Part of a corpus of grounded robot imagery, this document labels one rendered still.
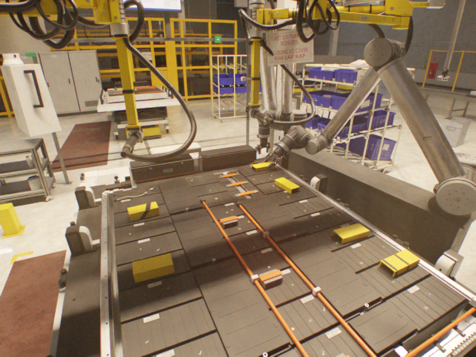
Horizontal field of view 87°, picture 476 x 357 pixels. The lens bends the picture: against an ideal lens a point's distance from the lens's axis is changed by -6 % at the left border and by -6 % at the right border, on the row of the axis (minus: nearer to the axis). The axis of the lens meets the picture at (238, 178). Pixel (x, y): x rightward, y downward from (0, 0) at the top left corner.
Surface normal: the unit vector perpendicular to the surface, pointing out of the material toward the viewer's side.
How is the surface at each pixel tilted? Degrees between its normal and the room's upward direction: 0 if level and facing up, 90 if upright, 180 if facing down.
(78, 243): 90
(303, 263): 0
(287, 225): 0
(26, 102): 90
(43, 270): 0
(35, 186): 90
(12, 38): 90
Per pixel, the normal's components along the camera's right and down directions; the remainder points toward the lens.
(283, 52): -0.32, 0.40
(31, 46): 0.74, 0.29
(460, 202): -0.66, 0.32
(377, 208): -0.86, 0.22
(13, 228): 0.41, 0.39
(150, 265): 0.00, -0.90
